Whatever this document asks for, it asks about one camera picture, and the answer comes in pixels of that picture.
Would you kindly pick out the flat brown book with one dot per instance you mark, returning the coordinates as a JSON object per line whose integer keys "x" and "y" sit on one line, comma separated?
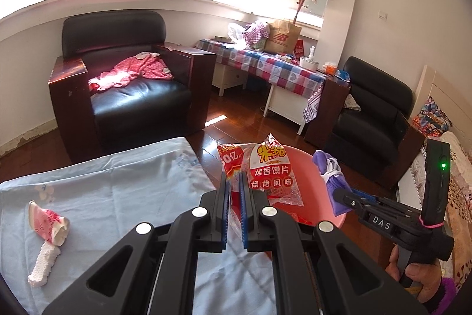
{"x": 221, "y": 38}

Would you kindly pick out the white plastic bag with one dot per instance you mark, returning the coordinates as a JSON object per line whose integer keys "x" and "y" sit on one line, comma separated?
{"x": 235, "y": 31}

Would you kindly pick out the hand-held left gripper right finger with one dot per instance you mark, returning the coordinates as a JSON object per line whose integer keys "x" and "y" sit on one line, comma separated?
{"x": 242, "y": 213}

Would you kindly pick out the checkered cloth table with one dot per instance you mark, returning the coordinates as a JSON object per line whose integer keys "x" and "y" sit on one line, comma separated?
{"x": 273, "y": 69}

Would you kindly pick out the pink white sock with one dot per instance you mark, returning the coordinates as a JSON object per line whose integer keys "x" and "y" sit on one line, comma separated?
{"x": 46, "y": 221}

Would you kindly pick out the wooden coat rack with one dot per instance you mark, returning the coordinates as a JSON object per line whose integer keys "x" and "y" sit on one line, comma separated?
{"x": 298, "y": 10}

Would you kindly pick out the red box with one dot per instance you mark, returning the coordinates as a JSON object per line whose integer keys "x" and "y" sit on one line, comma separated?
{"x": 298, "y": 49}

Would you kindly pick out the red white checkered garment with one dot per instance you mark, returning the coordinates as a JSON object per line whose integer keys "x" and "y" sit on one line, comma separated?
{"x": 256, "y": 34}

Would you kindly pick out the red wrapper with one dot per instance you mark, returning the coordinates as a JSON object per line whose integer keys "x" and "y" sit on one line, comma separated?
{"x": 300, "y": 217}

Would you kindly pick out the white desk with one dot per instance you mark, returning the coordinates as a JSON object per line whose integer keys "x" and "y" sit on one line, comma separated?
{"x": 287, "y": 108}

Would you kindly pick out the colourful patterned pillow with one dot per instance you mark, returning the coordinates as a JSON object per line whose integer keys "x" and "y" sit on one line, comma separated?
{"x": 431, "y": 117}

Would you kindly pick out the beige cloth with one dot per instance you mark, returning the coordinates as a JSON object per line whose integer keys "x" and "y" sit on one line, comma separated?
{"x": 352, "y": 103}

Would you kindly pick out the beige bed headboard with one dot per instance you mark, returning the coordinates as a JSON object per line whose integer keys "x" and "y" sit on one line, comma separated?
{"x": 446, "y": 86}

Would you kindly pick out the blue packet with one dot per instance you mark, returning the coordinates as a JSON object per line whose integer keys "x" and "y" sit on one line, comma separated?
{"x": 343, "y": 74}

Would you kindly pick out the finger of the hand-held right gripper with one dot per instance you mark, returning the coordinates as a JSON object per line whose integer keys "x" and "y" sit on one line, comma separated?
{"x": 391, "y": 205}
{"x": 348, "y": 200}

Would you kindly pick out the red white snack packet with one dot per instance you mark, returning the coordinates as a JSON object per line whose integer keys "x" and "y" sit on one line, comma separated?
{"x": 273, "y": 171}

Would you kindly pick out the light blue cloth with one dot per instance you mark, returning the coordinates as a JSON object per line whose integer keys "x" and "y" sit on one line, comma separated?
{"x": 121, "y": 197}

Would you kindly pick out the white bottle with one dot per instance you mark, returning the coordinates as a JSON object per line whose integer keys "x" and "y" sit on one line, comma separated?
{"x": 312, "y": 52}

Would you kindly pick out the brown paper bag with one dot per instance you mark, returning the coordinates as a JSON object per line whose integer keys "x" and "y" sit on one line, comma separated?
{"x": 282, "y": 38}

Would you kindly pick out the white crochet toy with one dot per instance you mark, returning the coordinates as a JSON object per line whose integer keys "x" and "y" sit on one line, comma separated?
{"x": 43, "y": 265}

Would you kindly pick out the white bowl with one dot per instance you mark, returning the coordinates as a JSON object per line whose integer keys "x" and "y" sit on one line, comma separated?
{"x": 308, "y": 64}

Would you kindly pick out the black leather armchair wooden arms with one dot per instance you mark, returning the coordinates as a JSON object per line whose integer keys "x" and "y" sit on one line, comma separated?
{"x": 140, "y": 108}

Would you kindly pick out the purple cloth item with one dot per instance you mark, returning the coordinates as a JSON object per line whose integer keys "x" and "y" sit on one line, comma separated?
{"x": 337, "y": 186}

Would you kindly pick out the pink plastic bucket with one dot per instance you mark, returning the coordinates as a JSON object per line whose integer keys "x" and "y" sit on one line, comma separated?
{"x": 309, "y": 189}

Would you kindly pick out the person's right hand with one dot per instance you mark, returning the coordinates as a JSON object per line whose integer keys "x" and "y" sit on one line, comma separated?
{"x": 424, "y": 278}

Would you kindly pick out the pink dotted garment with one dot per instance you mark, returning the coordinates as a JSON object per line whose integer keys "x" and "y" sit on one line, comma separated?
{"x": 129, "y": 71}

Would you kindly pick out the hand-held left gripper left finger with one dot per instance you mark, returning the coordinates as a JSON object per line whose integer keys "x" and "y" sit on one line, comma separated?
{"x": 225, "y": 213}

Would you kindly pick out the white drawer cabinet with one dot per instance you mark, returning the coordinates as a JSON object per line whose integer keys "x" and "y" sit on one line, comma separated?
{"x": 230, "y": 77}

